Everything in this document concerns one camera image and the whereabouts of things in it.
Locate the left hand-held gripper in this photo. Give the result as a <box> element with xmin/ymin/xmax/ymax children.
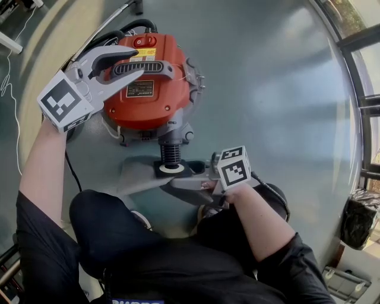
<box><xmin>37</xmin><ymin>44</ymin><xmax>145</xmax><ymax>134</ymax></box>

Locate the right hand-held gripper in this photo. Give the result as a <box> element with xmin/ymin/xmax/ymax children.
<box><xmin>169</xmin><ymin>145</ymin><xmax>252</xmax><ymax>210</ymax></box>

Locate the orange vacuum cleaner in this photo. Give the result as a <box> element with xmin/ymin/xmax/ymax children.
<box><xmin>100</xmin><ymin>33</ymin><xmax>206</xmax><ymax>175</ymax></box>

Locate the person's right forearm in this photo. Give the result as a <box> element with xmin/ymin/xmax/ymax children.
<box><xmin>222</xmin><ymin>183</ymin><xmax>299</xmax><ymax>262</ymax></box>

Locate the person's left forearm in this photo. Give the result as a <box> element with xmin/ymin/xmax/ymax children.
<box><xmin>18</xmin><ymin>117</ymin><xmax>71</xmax><ymax>226</ymax></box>

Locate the person's right shoe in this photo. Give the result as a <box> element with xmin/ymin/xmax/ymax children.
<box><xmin>197</xmin><ymin>204</ymin><xmax>222</xmax><ymax>220</ymax></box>

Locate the person's shoe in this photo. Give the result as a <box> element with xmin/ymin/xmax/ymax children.
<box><xmin>197</xmin><ymin>204</ymin><xmax>222</xmax><ymax>220</ymax></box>
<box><xmin>130</xmin><ymin>210</ymin><xmax>154</xmax><ymax>232</ymax></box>

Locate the person's left shoe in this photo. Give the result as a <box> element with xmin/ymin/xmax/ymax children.
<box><xmin>130</xmin><ymin>210</ymin><xmax>154</xmax><ymax>232</ymax></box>

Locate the person's black clothing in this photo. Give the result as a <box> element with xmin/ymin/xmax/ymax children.
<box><xmin>15</xmin><ymin>183</ymin><xmax>336</xmax><ymax>304</ymax></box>

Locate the black bagged trash bin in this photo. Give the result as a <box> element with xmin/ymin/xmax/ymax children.
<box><xmin>340</xmin><ymin>188</ymin><xmax>380</xmax><ymax>252</ymax></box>

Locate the grey metal case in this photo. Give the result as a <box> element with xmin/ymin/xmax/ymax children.
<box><xmin>322</xmin><ymin>265</ymin><xmax>372</xmax><ymax>303</ymax></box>

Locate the black metal stool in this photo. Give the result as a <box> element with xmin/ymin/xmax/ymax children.
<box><xmin>0</xmin><ymin>233</ymin><xmax>23</xmax><ymax>297</ymax></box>

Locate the white vacuum power cord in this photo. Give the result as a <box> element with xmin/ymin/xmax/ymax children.
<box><xmin>102</xmin><ymin>28</ymin><xmax>140</xmax><ymax>148</ymax></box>

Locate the white extension cable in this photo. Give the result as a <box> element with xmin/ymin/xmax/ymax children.
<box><xmin>0</xmin><ymin>5</ymin><xmax>39</xmax><ymax>176</ymax></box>

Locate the black-framed glass window wall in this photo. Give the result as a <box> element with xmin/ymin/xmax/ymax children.
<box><xmin>308</xmin><ymin>0</ymin><xmax>380</xmax><ymax>191</ymax></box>

